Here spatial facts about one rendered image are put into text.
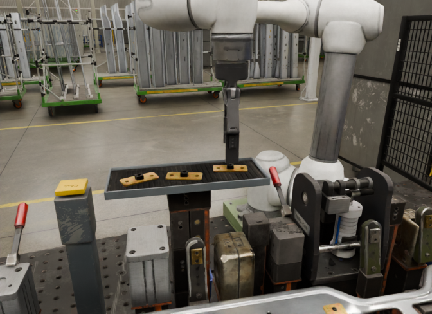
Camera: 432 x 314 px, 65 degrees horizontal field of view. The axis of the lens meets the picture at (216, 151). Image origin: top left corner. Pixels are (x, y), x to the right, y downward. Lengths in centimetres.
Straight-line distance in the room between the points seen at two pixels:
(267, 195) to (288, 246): 59
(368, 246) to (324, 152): 52
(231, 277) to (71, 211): 37
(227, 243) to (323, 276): 25
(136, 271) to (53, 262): 77
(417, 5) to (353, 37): 208
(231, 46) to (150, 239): 42
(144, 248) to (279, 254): 28
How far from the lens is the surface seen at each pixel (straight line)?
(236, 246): 70
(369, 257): 82
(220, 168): 84
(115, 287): 123
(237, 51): 74
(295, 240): 75
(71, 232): 84
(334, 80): 122
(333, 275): 85
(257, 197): 134
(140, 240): 68
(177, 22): 80
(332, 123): 123
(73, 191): 80
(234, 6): 72
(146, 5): 83
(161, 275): 67
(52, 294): 127
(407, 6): 332
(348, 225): 85
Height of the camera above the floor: 149
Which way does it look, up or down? 20 degrees down
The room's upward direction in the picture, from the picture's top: straight up
